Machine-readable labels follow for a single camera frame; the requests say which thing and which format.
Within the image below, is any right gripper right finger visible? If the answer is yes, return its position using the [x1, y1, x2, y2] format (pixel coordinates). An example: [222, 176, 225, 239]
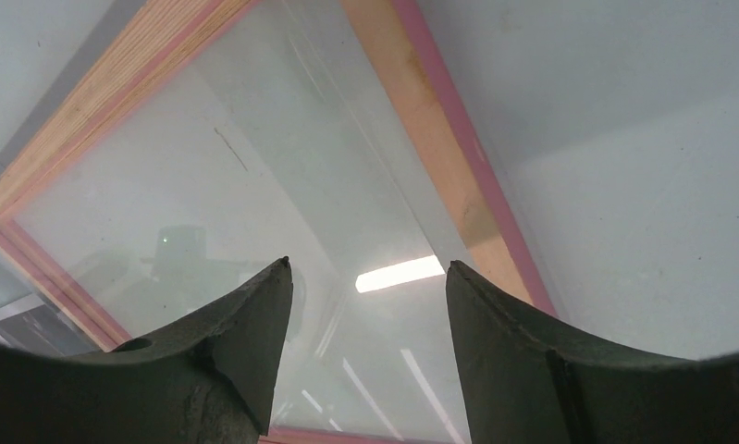
[446, 261, 739, 443]

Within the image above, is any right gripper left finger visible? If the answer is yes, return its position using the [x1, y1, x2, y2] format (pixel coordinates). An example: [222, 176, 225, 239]
[0, 257, 293, 443]

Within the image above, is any landscape photo print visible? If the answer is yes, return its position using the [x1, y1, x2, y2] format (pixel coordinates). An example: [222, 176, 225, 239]
[0, 294, 100, 357]

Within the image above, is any pink wooden picture frame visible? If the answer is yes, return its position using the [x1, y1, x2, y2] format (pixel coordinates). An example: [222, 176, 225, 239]
[0, 1, 549, 443]

